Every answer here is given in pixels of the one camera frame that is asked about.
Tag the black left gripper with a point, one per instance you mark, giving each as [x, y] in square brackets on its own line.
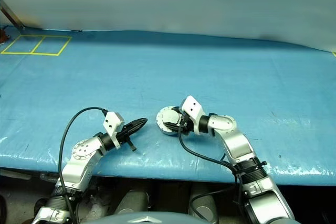
[124, 136]

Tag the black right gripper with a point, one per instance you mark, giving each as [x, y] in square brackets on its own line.
[186, 125]

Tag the silver motor stator housing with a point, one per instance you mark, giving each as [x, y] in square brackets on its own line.
[160, 127]

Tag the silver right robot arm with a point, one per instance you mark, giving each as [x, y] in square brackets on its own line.
[236, 142]

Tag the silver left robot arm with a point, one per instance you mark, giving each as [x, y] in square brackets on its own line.
[78, 166]

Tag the blue plastic table cover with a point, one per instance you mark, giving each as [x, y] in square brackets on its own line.
[157, 77]

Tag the grey rounded shape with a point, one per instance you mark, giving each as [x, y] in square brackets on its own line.
[132, 203]
[204, 203]

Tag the grey-blue robot torso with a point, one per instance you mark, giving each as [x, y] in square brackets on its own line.
[147, 219]

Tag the yellow tape rectangle grid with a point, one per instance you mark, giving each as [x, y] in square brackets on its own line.
[50, 54]

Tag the slanted metal bar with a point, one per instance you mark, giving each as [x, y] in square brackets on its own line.
[11, 15]

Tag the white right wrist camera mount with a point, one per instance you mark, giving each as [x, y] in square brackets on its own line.
[193, 108]

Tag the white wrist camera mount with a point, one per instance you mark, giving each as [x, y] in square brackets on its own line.
[113, 127]
[193, 108]

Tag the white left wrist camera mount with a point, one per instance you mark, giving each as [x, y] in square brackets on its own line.
[113, 127]

